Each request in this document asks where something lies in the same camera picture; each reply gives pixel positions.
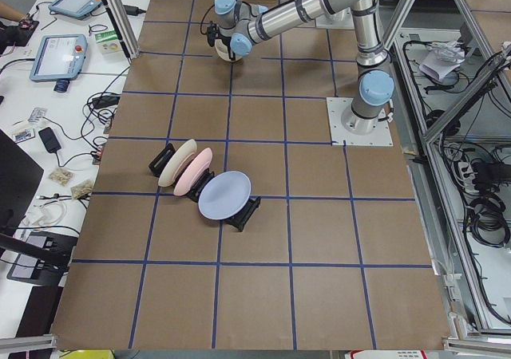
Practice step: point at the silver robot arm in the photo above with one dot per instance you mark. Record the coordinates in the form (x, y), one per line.
(239, 26)

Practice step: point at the lavender plate in rack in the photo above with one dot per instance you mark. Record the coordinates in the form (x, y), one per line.
(224, 195)

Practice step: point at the pink plate in rack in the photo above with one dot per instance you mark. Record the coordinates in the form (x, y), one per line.
(193, 172)

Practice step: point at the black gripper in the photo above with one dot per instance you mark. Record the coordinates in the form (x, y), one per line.
(226, 42)

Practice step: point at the black phone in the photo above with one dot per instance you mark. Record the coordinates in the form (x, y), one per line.
(49, 140)

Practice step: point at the blue teach pendant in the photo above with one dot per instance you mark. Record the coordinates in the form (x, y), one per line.
(59, 57)
(78, 9)

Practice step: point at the cream plate in rack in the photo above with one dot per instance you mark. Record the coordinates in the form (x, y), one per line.
(177, 163)

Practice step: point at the black power adapter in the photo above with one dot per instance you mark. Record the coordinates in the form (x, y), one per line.
(105, 101)

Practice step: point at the far blue teach pendant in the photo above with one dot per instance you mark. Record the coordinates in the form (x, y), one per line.
(78, 9)

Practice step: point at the black plate rack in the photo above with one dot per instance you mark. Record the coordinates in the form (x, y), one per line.
(238, 221)

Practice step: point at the aluminium frame post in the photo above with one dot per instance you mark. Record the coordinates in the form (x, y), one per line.
(125, 34)

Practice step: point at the white ceramic bowl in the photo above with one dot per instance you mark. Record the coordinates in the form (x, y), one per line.
(222, 52)

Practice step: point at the near blue teach pendant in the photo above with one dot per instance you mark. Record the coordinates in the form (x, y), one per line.
(59, 57)

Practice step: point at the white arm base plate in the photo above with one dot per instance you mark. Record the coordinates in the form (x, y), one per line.
(348, 130)
(342, 20)

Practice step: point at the green white carton box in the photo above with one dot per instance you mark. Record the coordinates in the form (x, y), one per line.
(107, 42)

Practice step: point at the black monitor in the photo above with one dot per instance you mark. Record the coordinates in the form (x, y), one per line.
(44, 257)

